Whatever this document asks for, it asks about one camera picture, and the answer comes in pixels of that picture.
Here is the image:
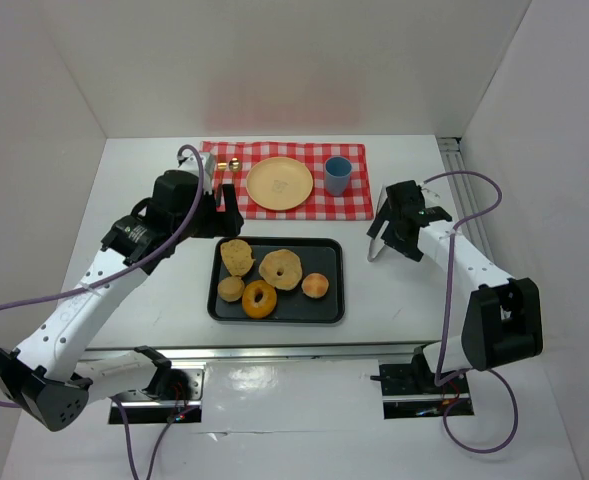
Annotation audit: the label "blue cup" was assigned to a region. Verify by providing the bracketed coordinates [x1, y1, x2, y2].
[324, 156, 352, 196]

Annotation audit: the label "small round bun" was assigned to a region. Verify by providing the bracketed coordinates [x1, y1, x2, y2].
[301, 273, 329, 299]

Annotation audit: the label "small round muffin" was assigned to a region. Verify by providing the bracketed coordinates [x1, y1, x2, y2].
[217, 276, 245, 303]

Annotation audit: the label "large pale bagel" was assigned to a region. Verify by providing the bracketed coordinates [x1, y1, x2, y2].
[259, 249, 303, 291]

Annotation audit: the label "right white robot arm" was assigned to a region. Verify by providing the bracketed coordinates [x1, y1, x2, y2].
[367, 180, 543, 392]

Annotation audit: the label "orange glazed donut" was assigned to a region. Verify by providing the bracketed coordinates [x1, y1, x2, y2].
[242, 280, 278, 319]

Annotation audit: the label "beige plate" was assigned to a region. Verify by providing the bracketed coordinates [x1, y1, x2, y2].
[246, 157, 314, 211]

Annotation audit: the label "aluminium rail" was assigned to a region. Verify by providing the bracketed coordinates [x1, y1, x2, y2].
[81, 341, 428, 362]
[437, 137, 492, 258]

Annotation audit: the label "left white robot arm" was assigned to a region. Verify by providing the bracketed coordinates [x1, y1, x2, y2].
[0, 170, 243, 432]

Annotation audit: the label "aluminium rail right side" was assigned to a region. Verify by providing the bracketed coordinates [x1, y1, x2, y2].
[437, 137, 492, 258]

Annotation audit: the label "red checkered cloth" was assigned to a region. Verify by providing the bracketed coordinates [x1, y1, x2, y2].
[202, 141, 373, 221]

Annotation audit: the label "aluminium rail front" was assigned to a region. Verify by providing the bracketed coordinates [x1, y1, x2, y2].
[81, 341, 428, 362]

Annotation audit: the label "gold fork black handle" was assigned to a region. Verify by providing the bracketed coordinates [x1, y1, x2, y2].
[215, 159, 227, 208]

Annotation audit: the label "black baking tray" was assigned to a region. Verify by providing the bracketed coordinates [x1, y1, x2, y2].
[207, 237, 345, 325]

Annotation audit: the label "metal tongs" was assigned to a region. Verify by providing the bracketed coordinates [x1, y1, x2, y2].
[367, 184, 389, 263]

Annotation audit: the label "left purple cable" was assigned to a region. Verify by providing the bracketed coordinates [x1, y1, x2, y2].
[0, 144, 208, 480]

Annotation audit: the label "gold spoon black handle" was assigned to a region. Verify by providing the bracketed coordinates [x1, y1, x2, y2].
[228, 158, 242, 173]

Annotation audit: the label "speckled oval bread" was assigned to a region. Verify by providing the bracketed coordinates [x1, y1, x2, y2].
[220, 239, 255, 277]

